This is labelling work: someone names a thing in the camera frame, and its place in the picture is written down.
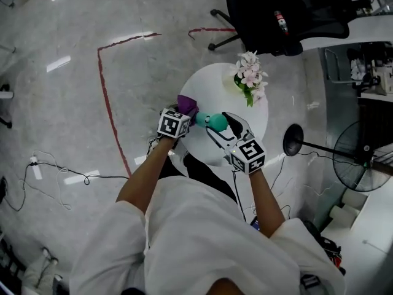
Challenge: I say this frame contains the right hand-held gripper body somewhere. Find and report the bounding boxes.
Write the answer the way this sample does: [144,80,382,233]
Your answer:
[228,135,267,176]

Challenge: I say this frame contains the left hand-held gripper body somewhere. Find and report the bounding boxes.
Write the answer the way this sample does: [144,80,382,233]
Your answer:
[157,106,192,140]

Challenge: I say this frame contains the teal bottle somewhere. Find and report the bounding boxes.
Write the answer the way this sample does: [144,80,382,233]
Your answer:
[195,111,228,132]

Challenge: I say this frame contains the purple cloth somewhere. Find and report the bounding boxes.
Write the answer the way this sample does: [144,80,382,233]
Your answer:
[177,94,200,125]

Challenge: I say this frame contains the person's left forearm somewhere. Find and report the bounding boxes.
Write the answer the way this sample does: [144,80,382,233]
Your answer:
[115,135,176,210]

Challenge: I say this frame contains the person's right forearm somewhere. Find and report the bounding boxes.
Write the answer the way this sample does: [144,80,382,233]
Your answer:
[247,169,286,238]

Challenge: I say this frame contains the person's black trousers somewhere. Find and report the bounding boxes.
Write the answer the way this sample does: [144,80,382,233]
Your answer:
[156,154,239,204]

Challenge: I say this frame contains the black standing fan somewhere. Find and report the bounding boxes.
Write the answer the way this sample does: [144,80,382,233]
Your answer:
[282,120,393,193]

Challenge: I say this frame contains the white round side table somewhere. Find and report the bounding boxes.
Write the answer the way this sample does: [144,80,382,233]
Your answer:
[177,62,270,168]

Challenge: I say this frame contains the pink flower bouquet vase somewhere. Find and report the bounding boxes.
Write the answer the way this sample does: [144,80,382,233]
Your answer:
[230,50,270,108]

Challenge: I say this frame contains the person's white shirt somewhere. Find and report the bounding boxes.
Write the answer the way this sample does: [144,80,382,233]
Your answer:
[69,175,346,295]

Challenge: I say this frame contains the white paper roll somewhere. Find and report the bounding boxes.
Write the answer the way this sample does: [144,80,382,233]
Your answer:
[341,191,368,208]
[330,205,357,227]

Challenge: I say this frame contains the black mesh office chair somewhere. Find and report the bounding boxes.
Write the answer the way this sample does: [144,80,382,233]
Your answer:
[208,0,351,57]

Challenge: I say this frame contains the red label bottle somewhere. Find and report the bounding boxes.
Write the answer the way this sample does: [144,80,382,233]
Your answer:
[273,10,290,36]

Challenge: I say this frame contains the white power strip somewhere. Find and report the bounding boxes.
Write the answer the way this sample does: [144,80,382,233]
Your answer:
[29,155,42,179]

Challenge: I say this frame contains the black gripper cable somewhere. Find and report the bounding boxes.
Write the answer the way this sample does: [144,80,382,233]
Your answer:
[232,168,247,222]

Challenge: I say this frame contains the black floor cable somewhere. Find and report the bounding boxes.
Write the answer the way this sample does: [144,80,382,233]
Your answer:
[0,161,130,212]

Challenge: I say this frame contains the white floor cable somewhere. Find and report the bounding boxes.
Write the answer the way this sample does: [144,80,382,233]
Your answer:
[18,151,73,211]

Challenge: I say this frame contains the grey shoulder strap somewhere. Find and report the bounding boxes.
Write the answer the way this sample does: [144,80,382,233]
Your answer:
[300,273,323,295]

